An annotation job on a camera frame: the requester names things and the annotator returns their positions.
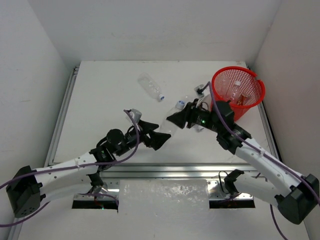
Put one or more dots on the red cap red label bottle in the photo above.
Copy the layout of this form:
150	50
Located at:
243	99

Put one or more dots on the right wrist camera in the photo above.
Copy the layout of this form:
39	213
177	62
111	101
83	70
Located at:
199	90

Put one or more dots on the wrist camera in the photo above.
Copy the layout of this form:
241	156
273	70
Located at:
135	114
199	90

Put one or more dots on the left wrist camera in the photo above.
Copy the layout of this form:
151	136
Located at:
135	114

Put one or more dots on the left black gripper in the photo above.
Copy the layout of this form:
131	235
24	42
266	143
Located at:
146	136

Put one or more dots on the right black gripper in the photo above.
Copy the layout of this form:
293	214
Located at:
189	111

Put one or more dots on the clear bottle top blue cap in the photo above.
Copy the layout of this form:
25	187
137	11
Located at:
151	87

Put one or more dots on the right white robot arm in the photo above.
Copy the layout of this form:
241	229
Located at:
294	195

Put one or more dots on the white foam board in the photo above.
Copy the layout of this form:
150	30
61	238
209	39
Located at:
169	196

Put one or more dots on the large clear bottle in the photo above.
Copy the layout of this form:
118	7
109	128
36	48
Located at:
235	92

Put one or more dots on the red plastic mesh basket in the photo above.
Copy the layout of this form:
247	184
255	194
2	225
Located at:
250	84

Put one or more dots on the aluminium table edge rail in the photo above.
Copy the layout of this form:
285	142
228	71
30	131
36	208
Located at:
97	99

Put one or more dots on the clear bottle white cap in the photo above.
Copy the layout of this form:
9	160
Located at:
224	81

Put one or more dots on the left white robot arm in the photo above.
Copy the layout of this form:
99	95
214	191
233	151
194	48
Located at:
30	188

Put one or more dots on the clear bottle blue-white cap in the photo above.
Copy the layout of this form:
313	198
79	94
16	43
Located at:
168	125

